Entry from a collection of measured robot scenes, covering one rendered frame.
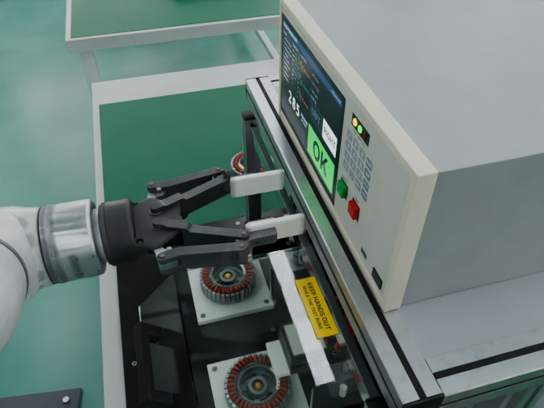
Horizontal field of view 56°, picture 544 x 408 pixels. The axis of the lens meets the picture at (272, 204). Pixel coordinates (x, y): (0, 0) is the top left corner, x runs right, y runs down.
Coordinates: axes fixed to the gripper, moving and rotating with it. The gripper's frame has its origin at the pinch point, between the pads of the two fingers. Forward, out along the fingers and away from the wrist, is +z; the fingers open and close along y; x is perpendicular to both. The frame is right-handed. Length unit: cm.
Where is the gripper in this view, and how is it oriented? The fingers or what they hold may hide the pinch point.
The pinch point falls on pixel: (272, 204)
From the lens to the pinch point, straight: 63.1
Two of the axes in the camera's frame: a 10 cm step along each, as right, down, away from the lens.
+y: 2.7, 6.6, -7.1
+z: 9.6, -1.8, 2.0
